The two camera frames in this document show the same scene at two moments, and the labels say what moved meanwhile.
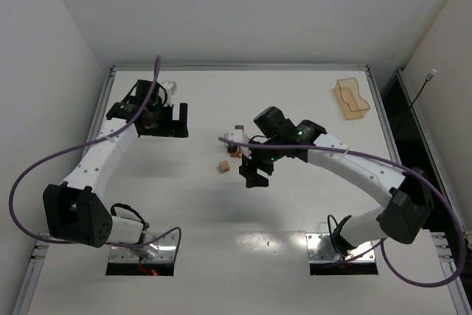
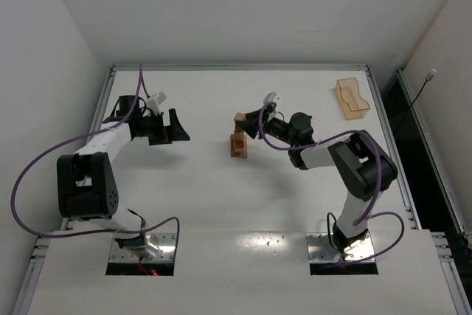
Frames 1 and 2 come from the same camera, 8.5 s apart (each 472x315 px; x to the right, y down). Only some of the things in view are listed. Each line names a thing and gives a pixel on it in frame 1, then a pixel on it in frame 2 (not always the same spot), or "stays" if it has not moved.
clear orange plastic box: x=346 y=91 stays
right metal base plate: x=320 y=250 stays
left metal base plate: x=167 y=252 stays
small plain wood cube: x=224 y=167 -> x=240 y=119
